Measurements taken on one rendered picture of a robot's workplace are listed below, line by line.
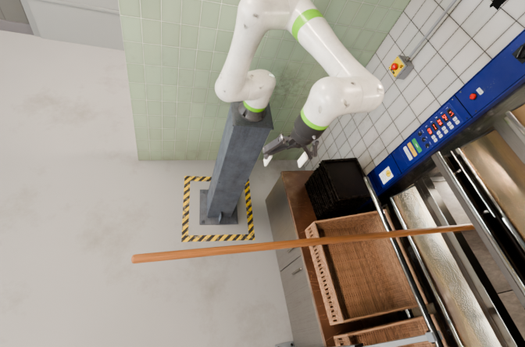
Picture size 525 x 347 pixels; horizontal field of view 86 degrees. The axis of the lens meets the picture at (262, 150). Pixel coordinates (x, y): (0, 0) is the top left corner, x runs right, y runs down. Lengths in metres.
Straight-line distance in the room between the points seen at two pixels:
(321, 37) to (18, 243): 2.30
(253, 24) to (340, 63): 0.32
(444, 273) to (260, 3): 1.56
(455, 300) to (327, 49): 1.41
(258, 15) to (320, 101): 0.40
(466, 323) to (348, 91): 1.39
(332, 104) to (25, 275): 2.21
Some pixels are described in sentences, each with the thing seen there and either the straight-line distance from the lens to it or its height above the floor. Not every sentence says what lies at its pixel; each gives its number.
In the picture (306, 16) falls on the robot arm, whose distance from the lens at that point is 1.04.
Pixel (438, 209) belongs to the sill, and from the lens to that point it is 1.80.
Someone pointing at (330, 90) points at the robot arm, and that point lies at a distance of 0.74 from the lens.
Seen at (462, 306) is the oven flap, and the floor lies 1.02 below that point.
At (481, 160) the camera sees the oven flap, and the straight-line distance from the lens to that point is 1.63.
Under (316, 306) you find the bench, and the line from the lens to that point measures 1.88.
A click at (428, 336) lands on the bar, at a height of 1.15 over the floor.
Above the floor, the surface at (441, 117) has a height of 1.48.
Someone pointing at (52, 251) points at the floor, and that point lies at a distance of 2.49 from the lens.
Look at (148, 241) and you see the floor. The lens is 2.39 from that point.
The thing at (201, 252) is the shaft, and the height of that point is 1.20.
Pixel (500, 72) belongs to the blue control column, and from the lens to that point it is 1.60.
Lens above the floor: 2.26
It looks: 50 degrees down
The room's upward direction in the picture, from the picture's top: 25 degrees clockwise
